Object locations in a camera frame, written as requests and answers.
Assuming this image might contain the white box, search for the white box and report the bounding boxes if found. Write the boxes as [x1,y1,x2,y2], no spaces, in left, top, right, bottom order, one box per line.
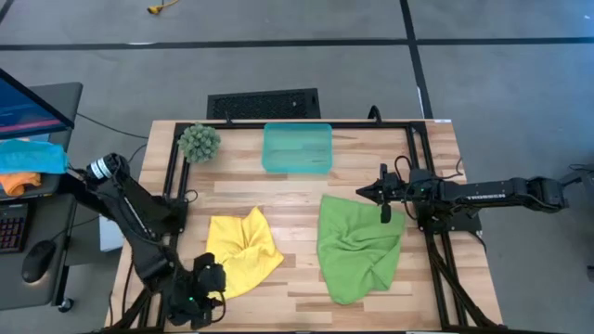
[98,213,126,253]

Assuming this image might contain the black slanted support beam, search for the black slanted support beam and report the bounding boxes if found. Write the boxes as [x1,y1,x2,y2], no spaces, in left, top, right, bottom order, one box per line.
[59,172,123,220]

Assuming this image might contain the black computer mouse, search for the black computer mouse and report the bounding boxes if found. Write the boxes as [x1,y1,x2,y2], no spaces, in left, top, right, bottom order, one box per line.
[20,239,58,284]

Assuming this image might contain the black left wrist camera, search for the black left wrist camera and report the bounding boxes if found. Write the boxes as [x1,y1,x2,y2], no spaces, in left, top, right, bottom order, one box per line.
[191,251,227,301]

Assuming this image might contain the orange cloth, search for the orange cloth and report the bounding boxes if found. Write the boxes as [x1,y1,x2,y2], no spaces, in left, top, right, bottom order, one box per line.
[0,171,43,198]

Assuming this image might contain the blue cloth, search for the blue cloth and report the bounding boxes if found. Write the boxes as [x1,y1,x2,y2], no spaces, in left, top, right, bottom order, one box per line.
[0,137,71,176]

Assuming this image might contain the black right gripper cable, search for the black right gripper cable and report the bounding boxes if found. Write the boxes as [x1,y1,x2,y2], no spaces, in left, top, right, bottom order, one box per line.
[393,155,466,223]

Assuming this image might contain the black perforated computer tower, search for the black perforated computer tower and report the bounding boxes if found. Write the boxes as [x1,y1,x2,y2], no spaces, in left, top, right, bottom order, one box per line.
[206,87,322,121]

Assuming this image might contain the teal translucent plastic basket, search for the teal translucent plastic basket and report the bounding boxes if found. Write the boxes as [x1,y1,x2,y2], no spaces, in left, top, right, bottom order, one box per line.
[261,122,334,175]

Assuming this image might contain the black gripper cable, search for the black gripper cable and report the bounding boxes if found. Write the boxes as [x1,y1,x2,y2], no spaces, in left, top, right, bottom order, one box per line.
[215,290,228,322]
[393,155,466,223]

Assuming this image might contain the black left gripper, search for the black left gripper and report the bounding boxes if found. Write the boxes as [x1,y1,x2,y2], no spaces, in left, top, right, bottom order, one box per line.
[165,276,223,331]

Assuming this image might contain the tilted monitor with blue screen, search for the tilted monitor with blue screen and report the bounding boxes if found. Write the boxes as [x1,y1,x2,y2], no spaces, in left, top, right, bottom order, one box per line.
[0,67,76,141]

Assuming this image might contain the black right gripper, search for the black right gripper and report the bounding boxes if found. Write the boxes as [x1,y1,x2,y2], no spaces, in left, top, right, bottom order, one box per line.
[355,162,412,206]

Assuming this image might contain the green microfiber towel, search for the green microfiber towel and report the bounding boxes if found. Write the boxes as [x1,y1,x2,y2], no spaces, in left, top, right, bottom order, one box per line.
[316,194,407,306]

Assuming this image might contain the thin black floor cable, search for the thin black floor cable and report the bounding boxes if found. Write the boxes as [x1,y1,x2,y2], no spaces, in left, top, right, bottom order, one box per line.
[75,111,149,140]

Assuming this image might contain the grey chair base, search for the grey chair base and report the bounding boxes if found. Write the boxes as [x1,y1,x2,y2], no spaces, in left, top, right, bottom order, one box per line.
[568,161,594,189]

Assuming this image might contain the black backlit keyboard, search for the black backlit keyboard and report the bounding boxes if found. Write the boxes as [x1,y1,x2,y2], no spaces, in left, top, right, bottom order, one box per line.
[0,201,30,255]

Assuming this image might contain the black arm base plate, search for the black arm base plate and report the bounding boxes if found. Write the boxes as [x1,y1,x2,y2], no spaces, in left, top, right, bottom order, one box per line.
[417,203,484,234]
[157,197,189,235]

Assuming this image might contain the black metal table frame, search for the black metal table frame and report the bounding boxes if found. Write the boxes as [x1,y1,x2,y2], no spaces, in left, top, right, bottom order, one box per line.
[104,119,507,333]

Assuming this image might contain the grey side desk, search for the grey side desk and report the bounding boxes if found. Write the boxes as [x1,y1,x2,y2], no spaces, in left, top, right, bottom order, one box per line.
[0,82,84,312]

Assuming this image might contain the green artificial potted plant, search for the green artificial potted plant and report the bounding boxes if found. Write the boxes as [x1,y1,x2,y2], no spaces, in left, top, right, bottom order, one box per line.
[176,122,223,164]

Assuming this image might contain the yellow microfiber towel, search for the yellow microfiber towel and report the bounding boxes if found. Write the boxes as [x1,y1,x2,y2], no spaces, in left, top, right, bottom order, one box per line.
[205,206,285,301]

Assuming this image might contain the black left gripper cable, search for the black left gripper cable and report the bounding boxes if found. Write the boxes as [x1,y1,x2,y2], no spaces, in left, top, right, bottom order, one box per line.
[215,290,228,322]

